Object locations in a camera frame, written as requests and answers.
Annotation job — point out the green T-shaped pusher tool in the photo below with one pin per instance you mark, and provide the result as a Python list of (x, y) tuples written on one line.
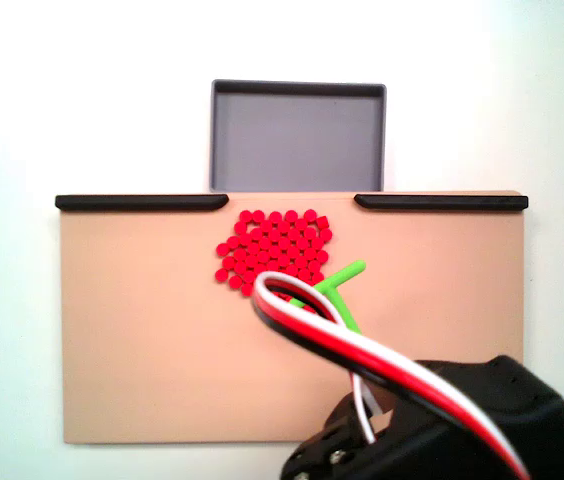
[(347, 274)]

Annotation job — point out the red granules pile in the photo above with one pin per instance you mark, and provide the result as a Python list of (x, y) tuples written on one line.
[(272, 245)]

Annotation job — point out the beige flat board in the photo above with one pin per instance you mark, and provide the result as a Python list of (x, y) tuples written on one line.
[(162, 325)]

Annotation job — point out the grey shallow tray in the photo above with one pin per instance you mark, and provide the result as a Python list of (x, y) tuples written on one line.
[(297, 140)]

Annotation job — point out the black edge rail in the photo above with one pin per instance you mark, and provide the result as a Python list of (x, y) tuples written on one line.
[(142, 202), (442, 202)]

